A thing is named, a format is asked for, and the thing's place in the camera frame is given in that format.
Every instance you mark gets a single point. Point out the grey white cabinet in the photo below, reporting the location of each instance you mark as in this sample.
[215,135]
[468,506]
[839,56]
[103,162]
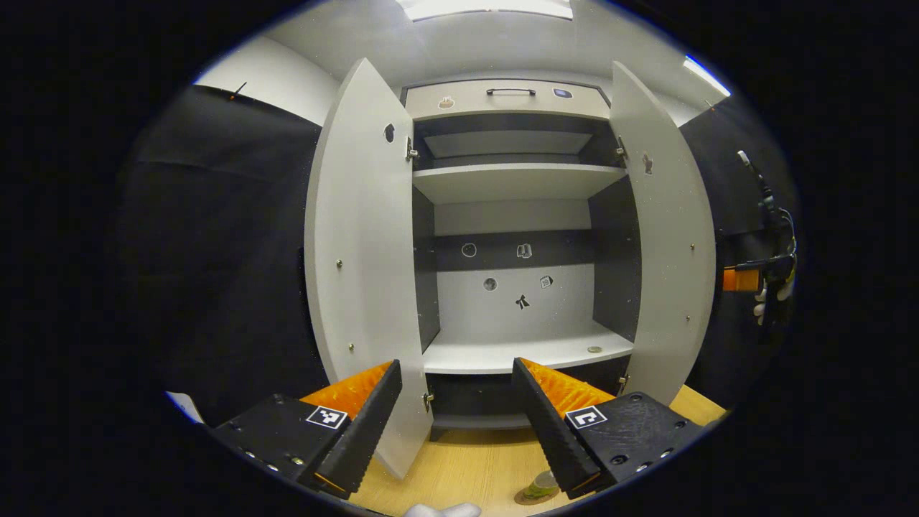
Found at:
[517,352]

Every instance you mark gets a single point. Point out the round brown coaster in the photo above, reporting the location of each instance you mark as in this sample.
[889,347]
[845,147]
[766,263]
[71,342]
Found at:
[528,497]

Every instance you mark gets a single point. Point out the black backdrop cloth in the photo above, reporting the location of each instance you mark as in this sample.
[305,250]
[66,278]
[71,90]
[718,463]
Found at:
[215,251]
[732,345]

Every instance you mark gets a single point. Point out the wide ceiling light panel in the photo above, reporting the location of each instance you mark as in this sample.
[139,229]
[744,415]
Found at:
[488,7]

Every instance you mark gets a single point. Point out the green label plastic bottle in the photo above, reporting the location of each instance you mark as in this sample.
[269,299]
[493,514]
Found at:
[543,485]

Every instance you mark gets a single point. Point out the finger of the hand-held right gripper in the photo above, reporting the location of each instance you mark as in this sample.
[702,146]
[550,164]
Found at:
[739,278]

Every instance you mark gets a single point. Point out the grey cabinet drawer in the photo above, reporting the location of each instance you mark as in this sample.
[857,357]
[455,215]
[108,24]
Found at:
[467,104]

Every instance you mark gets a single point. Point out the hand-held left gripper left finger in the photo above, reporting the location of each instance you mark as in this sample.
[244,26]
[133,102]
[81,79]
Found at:
[359,431]

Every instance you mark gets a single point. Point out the grey cabinet door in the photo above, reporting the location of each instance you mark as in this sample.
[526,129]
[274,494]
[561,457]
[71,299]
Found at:
[668,251]
[366,251]

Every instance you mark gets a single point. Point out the white cabinet shelf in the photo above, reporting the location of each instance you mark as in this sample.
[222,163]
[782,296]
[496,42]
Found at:
[517,183]

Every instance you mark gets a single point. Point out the metal door hinge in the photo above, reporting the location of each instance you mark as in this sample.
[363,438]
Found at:
[428,401]
[621,148]
[411,149]
[623,383]

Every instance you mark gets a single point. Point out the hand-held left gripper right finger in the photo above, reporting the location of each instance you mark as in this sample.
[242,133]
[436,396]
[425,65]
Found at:
[549,431]

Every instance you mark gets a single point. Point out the narrow ceiling light panel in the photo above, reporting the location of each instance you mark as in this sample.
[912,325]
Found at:
[707,75]

